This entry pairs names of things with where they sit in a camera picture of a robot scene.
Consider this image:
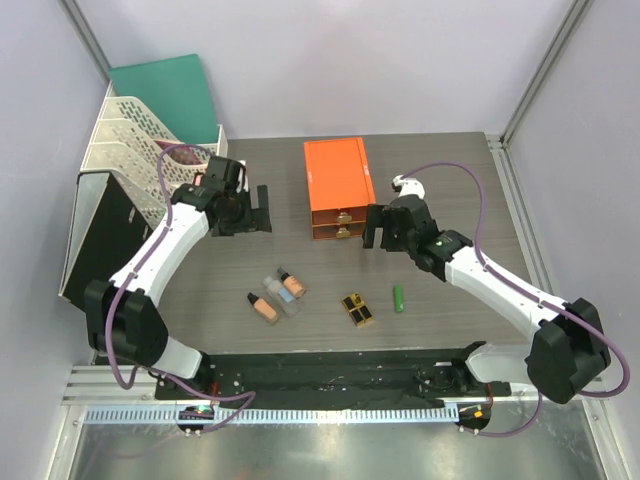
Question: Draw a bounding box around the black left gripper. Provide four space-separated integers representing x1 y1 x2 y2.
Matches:
213 185 271 237

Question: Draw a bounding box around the clear drawer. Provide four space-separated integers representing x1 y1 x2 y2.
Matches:
312 223 365 240
311 206 368 226

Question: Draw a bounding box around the orange drawer cabinet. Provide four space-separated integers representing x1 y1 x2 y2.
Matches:
304 137 376 216

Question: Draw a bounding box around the green lipstick tube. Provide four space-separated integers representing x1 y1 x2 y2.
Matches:
393 285 404 313

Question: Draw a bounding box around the gold black lipstick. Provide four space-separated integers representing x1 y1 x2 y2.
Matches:
341 293 365 312
349 306 373 327

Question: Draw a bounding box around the clear blue label bottle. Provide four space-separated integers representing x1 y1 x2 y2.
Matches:
263 276 300 317

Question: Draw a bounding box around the peach foundation bottle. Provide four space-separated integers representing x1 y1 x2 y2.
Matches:
276 267 306 299
247 292 279 325

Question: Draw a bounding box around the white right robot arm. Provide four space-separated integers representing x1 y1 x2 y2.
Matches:
362 177 611 404

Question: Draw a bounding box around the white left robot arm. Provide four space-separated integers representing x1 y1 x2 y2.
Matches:
84 155 272 399

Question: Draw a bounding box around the pink magazine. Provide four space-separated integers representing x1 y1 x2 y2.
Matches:
154 139 203 165

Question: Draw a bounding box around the teal folder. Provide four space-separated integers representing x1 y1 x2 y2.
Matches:
109 54 219 144

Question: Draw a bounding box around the white mesh file organizer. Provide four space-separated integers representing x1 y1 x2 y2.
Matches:
82 95 229 232

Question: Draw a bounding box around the black binder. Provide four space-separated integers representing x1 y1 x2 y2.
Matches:
59 172 150 310

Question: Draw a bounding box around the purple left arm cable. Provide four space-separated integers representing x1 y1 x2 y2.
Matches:
102 144 257 434

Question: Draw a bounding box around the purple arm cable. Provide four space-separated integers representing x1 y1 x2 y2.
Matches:
102 144 257 434
399 162 630 437

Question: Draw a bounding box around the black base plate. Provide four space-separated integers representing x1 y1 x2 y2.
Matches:
153 341 514 402

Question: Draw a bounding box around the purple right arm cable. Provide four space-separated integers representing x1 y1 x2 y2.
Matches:
399 162 630 437

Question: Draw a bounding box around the white slotted cable duct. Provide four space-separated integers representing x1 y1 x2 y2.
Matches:
84 404 459 425

